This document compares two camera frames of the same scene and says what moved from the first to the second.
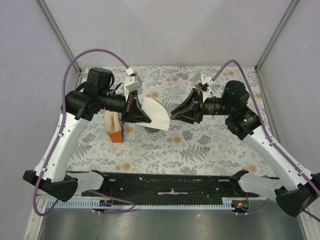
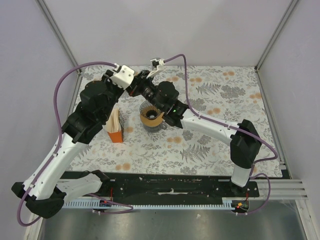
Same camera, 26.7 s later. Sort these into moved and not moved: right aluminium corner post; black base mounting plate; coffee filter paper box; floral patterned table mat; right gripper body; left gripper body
Moved: left gripper body; right gripper body
Not moved: black base mounting plate; coffee filter paper box; right aluminium corner post; floral patterned table mat
